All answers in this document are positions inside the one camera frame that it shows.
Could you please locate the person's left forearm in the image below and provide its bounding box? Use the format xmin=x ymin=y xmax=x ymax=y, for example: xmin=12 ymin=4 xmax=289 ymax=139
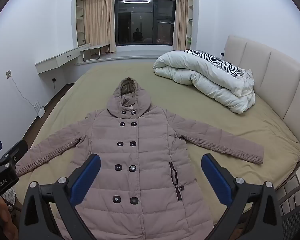
xmin=0 ymin=197 xmax=18 ymax=240

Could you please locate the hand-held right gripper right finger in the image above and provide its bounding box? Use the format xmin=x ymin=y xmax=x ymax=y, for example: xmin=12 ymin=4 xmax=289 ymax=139
xmin=201 ymin=153 xmax=284 ymax=240

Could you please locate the small folding table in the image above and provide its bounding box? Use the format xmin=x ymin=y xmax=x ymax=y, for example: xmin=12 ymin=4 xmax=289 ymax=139
xmin=80 ymin=44 xmax=110 ymax=62

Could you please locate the mauve hooded puffer coat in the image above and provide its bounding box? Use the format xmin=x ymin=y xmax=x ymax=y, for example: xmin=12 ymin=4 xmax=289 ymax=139
xmin=15 ymin=77 xmax=265 ymax=240

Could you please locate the white cable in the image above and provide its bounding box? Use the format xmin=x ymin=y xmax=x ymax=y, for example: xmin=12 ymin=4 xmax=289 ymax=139
xmin=9 ymin=74 xmax=38 ymax=110

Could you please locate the beige curtain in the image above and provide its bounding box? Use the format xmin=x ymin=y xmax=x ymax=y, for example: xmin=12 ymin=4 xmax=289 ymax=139
xmin=173 ymin=0 xmax=189 ymax=52
xmin=83 ymin=0 xmax=116 ymax=53

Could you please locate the beige padded headboard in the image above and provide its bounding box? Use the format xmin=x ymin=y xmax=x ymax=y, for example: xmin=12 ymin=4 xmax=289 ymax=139
xmin=224 ymin=35 xmax=300 ymax=153

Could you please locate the dark window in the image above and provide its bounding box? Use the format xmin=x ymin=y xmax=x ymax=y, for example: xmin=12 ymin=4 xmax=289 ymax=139
xmin=114 ymin=0 xmax=177 ymax=47

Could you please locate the white floating desk with drawer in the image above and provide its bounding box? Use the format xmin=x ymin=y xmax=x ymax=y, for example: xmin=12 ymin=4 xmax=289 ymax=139
xmin=35 ymin=44 xmax=90 ymax=74

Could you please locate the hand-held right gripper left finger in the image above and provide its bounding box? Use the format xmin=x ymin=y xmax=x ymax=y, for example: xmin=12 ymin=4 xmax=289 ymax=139
xmin=19 ymin=154 xmax=102 ymax=240

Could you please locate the white nightstand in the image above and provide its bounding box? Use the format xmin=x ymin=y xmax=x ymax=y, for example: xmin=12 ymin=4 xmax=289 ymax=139
xmin=276 ymin=166 xmax=300 ymax=214

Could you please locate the zebra striped pillow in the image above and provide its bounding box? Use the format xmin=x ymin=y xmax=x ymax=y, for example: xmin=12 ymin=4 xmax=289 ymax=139
xmin=184 ymin=49 xmax=245 ymax=77

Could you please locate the white wall shelf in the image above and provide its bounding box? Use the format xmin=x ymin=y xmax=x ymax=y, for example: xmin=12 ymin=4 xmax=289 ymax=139
xmin=186 ymin=4 xmax=194 ymax=50
xmin=76 ymin=0 xmax=85 ymax=47

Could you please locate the bed with olive sheet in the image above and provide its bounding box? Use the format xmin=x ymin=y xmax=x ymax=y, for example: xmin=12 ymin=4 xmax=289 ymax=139
xmin=14 ymin=62 xmax=300 ymax=227

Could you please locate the black metal mesh chair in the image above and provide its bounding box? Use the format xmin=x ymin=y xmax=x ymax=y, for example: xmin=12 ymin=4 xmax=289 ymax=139
xmin=277 ymin=183 xmax=300 ymax=240

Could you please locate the white folded duvet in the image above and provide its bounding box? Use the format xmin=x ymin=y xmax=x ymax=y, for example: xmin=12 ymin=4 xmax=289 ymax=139
xmin=152 ymin=50 xmax=256 ymax=114

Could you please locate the white router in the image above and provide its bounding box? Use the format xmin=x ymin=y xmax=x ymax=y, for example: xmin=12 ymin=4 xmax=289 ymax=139
xmin=35 ymin=101 xmax=46 ymax=118

